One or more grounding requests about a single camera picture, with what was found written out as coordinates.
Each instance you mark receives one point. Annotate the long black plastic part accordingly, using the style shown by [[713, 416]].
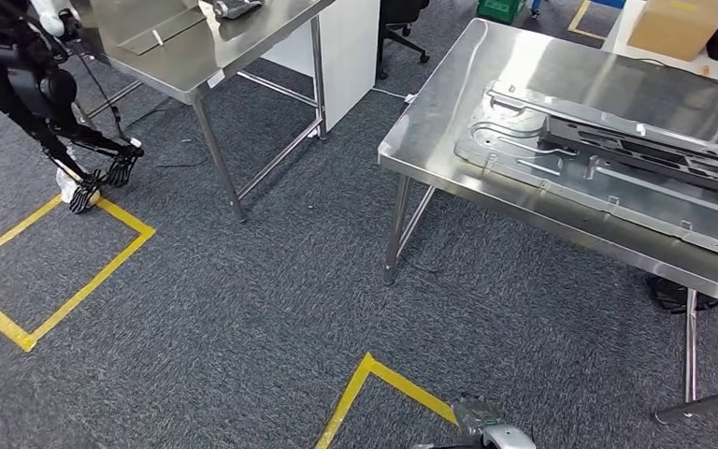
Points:
[[557, 133]]

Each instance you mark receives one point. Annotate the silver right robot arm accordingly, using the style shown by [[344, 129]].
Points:
[[507, 439]]

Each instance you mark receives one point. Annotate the stainless steel workbench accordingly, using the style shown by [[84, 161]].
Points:
[[433, 142]]

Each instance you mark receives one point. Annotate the yellow floor tape square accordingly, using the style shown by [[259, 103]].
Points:
[[24, 341], [368, 364], [572, 26]]

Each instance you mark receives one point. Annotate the white panel cabinet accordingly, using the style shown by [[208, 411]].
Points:
[[346, 49]]

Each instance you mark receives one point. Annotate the black office chair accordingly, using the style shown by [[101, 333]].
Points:
[[402, 18]]

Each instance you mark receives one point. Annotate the plastic wrapped grey object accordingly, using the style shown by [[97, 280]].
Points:
[[238, 7]]

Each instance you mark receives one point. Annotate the green plastic crate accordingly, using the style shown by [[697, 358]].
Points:
[[501, 9]]

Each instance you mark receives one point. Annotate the stamped grey metal plate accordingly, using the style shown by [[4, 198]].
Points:
[[644, 204]]

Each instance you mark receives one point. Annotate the white plastic bag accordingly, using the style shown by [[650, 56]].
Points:
[[71, 186]]

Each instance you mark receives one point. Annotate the white desk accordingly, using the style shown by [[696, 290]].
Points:
[[620, 44]]

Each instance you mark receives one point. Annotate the black humanoid robot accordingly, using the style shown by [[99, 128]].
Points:
[[31, 87]]

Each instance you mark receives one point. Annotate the brown cardboard box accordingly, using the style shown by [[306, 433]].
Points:
[[675, 25]]

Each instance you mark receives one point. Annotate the blue cart frame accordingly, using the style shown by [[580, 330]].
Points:
[[535, 6]]

